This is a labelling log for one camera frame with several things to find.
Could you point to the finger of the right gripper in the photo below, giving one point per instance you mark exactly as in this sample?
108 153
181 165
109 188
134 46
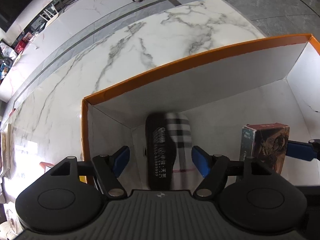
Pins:
300 150

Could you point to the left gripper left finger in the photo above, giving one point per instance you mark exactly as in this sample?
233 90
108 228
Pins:
108 169

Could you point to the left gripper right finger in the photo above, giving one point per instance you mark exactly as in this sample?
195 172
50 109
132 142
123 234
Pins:
213 169

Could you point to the plaid black tissue pack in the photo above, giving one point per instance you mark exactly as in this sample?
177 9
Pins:
168 152

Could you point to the orange cardboard box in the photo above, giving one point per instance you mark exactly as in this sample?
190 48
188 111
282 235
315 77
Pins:
256 82

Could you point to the stack of books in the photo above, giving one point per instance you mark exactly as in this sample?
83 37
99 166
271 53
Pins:
5 149

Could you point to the white wifi router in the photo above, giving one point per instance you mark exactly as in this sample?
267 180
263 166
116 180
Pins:
49 14

